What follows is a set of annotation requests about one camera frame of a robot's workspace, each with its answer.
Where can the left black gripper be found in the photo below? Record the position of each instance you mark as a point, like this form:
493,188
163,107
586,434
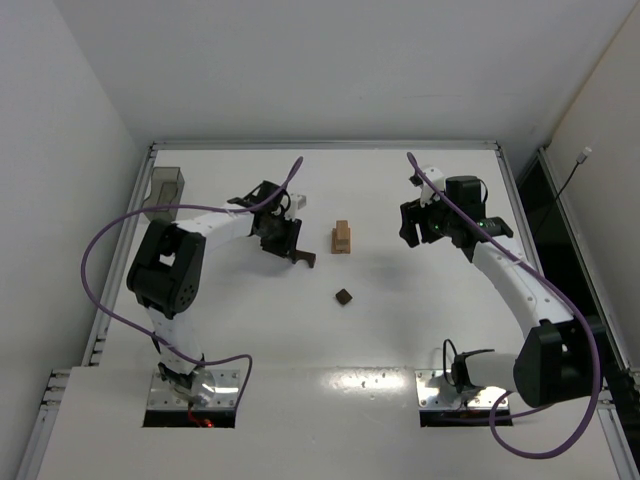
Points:
288,245

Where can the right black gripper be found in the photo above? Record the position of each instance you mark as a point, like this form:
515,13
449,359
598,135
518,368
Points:
415,220

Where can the dark wood arch block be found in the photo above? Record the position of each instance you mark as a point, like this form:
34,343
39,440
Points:
308,258

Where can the grey plastic block box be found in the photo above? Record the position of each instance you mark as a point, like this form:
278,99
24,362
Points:
166,188

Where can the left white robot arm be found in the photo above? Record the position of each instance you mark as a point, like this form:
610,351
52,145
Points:
166,273

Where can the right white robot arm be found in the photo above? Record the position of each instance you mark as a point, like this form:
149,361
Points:
555,363

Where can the small dark wood block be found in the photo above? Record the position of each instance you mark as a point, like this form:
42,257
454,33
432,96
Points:
343,297

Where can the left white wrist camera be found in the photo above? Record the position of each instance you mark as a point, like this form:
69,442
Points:
297,202

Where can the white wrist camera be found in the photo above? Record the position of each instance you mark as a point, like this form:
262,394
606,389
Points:
431,182
297,202

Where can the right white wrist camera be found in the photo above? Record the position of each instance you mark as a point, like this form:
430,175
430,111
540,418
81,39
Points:
431,182

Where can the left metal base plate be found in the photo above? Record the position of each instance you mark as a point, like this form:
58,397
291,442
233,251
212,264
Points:
225,387

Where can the metal base plate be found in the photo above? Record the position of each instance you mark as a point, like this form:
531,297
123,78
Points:
225,387
435,395

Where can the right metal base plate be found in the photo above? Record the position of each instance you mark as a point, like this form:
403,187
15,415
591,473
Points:
435,395

